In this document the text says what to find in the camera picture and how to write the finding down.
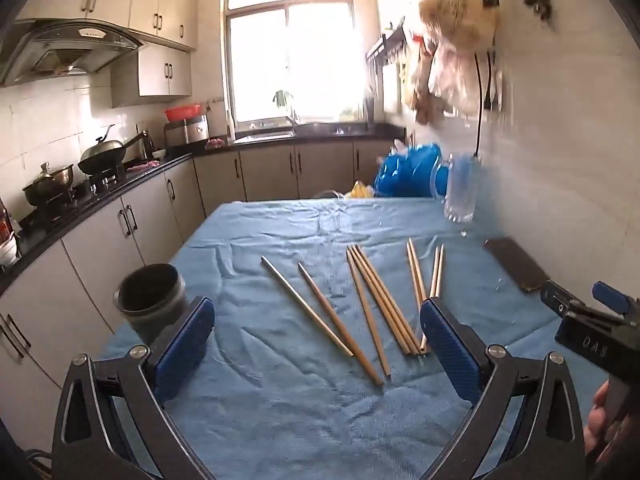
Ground wooden chopstick nine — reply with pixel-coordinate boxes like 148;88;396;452
421;246;439;353

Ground wooden chopstick three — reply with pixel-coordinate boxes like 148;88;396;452
346;249;390;378

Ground wooden chopstick two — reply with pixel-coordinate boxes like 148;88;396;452
297;262;384;386

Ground wooden chopstick four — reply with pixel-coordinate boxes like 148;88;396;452
348;246;412;356

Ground wooden chopstick six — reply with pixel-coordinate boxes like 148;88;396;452
355;246;422;356

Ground wooden chopstick eight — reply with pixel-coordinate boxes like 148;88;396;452
408;238;427;304

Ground wooden chopstick ten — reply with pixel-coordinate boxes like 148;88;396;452
434;244;445;297

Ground wooden chopstick seven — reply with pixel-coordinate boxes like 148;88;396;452
406;238;424;308

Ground wooden chopstick one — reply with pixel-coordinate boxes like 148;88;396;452
260;256;354;358

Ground wooden chopstick five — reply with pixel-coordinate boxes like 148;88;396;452
350;245;420;356

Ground lower kitchen cabinets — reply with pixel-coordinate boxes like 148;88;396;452
0;138;407;453

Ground kitchen cabinets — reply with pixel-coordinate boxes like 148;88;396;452
0;138;407;453
14;0;198;106

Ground kitchen window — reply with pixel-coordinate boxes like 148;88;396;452
224;0;366;130

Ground upper kitchen cabinets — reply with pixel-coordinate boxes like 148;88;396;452
14;0;198;106

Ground person right hand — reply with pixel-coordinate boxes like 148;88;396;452
584;379;639;465

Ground black smartphone gold case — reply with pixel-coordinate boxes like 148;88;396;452
484;236;549;294

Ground dark grey utensil holder cup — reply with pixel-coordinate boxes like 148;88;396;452
114;263;188;346

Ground blue towel table cover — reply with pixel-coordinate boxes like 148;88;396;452
102;197;609;480

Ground clear glass mug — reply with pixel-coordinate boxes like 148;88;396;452
430;154;480;223

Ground blue plastic bag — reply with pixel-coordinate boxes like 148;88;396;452
373;143;448;198

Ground white bowl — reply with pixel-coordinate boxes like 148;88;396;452
0;236;20;268

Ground yellow plastic bag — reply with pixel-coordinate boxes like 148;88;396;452
344;181;375;200

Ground steel cooking pot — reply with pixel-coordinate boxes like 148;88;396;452
23;162;74;207

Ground black wok with lid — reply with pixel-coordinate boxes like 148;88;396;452
78;125;151;176

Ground rice cooker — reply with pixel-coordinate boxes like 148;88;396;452
164;115;209;148

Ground red plastic basin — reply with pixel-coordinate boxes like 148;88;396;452
164;103;203;122

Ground hanging plastic bags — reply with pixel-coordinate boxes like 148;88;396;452
402;0;499;126

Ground range hood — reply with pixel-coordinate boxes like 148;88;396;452
1;20;142;87

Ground black power cable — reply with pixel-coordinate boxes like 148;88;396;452
472;52;490;158

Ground wall dish rack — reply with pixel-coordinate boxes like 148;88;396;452
366;24;407;67

